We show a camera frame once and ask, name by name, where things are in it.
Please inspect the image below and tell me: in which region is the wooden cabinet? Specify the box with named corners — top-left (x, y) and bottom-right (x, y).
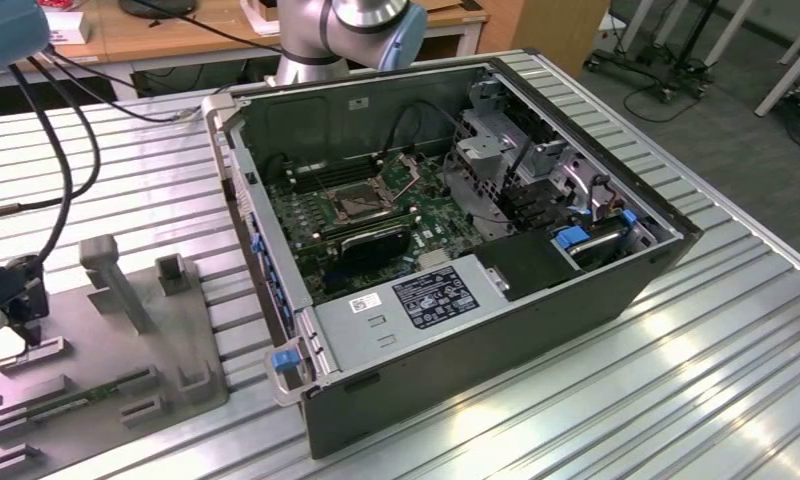
top-left (510, 0), bottom-right (609, 79)

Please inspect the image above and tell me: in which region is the black grey PC case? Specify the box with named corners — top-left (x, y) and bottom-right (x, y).
top-left (199, 47), bottom-right (703, 461)

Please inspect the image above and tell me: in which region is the wooden desk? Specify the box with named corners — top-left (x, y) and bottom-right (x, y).
top-left (0, 0), bottom-right (493, 101)

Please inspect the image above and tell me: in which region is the green motherboard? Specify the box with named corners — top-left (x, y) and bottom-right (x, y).
top-left (266, 149), bottom-right (486, 304)

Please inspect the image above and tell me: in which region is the black cable white connector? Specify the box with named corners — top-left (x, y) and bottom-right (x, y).
top-left (46, 44), bottom-right (199, 124)

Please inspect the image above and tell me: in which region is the white table leg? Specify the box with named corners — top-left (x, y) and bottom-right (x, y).
top-left (753, 0), bottom-right (800, 117)

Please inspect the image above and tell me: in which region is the black oval fan shroud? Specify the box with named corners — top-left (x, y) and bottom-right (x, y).
top-left (336, 223), bottom-right (414, 267)

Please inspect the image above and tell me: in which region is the grey power supply with label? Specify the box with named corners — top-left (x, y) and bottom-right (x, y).
top-left (304, 253), bottom-right (514, 377)

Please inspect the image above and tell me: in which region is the black cable with plug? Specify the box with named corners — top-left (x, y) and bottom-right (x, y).
top-left (0, 47), bottom-right (106, 301)

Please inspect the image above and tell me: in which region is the grey metal drive cage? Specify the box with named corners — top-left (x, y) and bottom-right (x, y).
top-left (451, 78), bottom-right (570, 201)

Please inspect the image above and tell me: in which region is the blue disk carrier latch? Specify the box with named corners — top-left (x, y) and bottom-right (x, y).
top-left (551, 225), bottom-right (590, 252)

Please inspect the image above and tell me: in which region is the metal socket cover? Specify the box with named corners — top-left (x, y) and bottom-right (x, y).
top-left (372, 153), bottom-right (426, 199)

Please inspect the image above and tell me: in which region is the black looped wire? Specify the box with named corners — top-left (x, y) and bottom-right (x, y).
top-left (380, 99), bottom-right (457, 156)

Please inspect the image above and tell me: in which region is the green RAM stick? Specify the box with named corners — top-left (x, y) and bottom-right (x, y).
top-left (26, 383), bottom-right (123, 419)

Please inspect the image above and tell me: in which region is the black plastic drive cover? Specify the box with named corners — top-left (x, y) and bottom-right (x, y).
top-left (474, 230), bottom-right (582, 302)

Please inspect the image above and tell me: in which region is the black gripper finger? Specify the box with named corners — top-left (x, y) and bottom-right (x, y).
top-left (9, 279), bottom-right (52, 347)

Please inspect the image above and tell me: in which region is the black wheeled cart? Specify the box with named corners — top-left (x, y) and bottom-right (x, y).
top-left (585, 0), bottom-right (719, 104)

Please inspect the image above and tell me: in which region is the white labelled box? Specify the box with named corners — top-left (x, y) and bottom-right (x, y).
top-left (39, 10), bottom-right (90, 46)

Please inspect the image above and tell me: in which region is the CPU socket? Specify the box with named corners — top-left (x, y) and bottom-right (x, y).
top-left (330, 183), bottom-right (394, 227)

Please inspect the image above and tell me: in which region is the black monitor base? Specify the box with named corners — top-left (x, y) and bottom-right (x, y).
top-left (118, 0), bottom-right (200, 19)

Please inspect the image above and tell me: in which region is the RAM slot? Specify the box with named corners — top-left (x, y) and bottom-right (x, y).
top-left (287, 157), bottom-right (380, 177)
top-left (294, 169), bottom-right (383, 191)

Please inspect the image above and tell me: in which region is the grey plastic parts rack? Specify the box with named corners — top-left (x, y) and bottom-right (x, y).
top-left (0, 233), bottom-right (232, 476)

